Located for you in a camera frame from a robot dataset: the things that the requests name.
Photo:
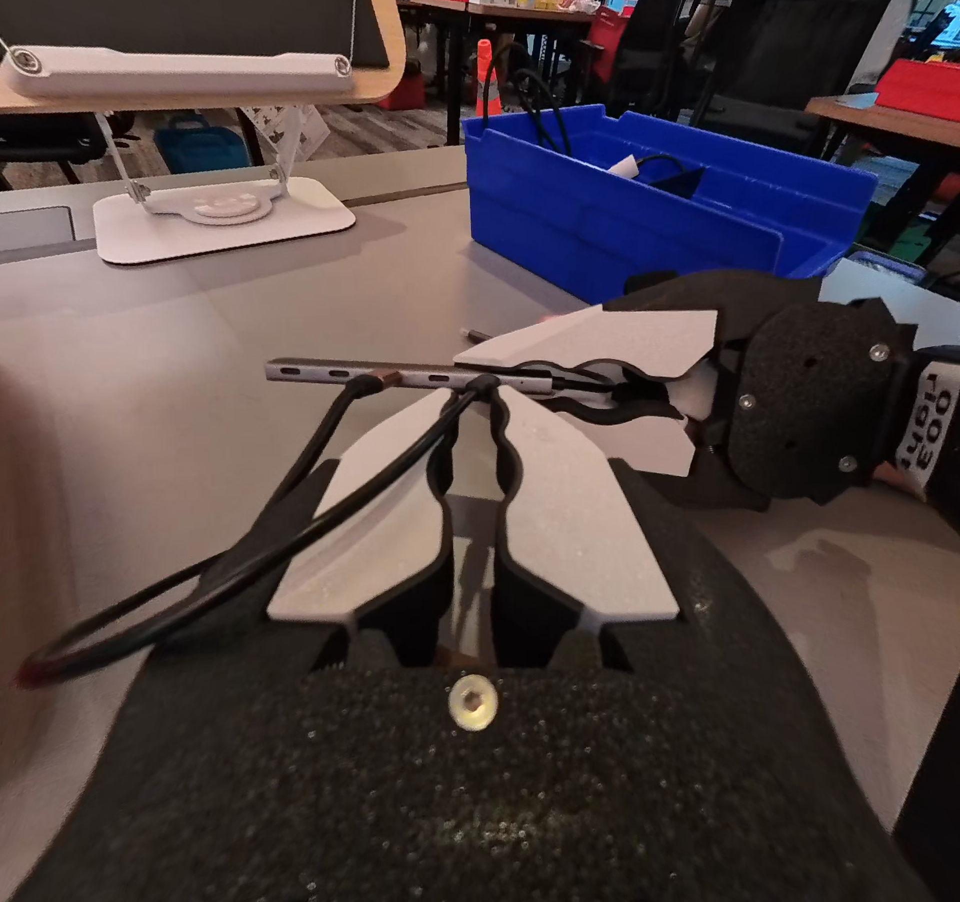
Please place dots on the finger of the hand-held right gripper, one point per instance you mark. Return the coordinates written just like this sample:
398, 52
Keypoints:
622, 340
645, 441

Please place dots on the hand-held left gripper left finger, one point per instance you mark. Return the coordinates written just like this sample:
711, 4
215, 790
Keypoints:
360, 542

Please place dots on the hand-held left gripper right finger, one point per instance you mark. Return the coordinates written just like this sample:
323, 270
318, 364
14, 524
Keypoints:
592, 542

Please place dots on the blue storage bin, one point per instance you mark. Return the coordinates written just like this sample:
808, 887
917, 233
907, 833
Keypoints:
600, 227

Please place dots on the grey USB hub double plug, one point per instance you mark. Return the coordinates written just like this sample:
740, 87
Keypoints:
624, 164

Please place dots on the grey USB hub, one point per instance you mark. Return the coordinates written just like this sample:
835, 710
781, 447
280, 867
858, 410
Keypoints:
420, 376

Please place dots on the grey desk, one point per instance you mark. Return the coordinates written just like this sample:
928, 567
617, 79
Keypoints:
225, 392

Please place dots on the person's right hand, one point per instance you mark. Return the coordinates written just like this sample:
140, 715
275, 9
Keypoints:
896, 478

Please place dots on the black bin divider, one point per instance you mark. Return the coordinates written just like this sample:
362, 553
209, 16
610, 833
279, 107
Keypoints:
679, 182

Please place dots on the wooden table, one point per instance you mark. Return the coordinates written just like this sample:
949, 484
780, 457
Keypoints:
525, 11
877, 119

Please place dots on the orange traffic cone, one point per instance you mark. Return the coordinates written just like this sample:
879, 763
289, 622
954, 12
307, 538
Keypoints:
487, 85

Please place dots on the black office chair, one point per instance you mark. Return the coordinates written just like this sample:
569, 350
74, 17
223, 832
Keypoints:
660, 32

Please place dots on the white tablet stand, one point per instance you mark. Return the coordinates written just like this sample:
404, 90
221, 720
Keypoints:
225, 220

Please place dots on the printed paper sheet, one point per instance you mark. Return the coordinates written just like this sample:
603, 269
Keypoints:
289, 130

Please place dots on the blue bag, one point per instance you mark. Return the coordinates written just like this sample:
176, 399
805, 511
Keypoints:
201, 146

